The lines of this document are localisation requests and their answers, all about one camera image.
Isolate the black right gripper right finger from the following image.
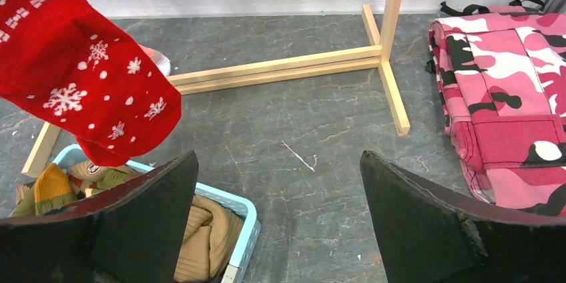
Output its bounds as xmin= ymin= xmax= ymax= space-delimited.
xmin=360 ymin=150 xmax=565 ymax=282

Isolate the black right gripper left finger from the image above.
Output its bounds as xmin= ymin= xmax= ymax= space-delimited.
xmin=1 ymin=151 xmax=199 ymax=282

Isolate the green striped sock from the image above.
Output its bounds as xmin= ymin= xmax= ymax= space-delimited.
xmin=11 ymin=160 xmax=142 ymax=217

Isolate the light blue plastic basket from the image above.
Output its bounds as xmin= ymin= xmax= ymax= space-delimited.
xmin=52 ymin=144 xmax=261 ymax=283

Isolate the red snowflake sock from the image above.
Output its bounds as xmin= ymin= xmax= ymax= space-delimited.
xmin=1 ymin=0 xmax=182 ymax=166

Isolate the pink camouflage bag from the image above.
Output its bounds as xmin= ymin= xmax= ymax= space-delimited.
xmin=427 ymin=0 xmax=565 ymax=216

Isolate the wooden rack frame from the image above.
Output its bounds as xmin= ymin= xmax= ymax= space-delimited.
xmin=21 ymin=0 xmax=411 ymax=179

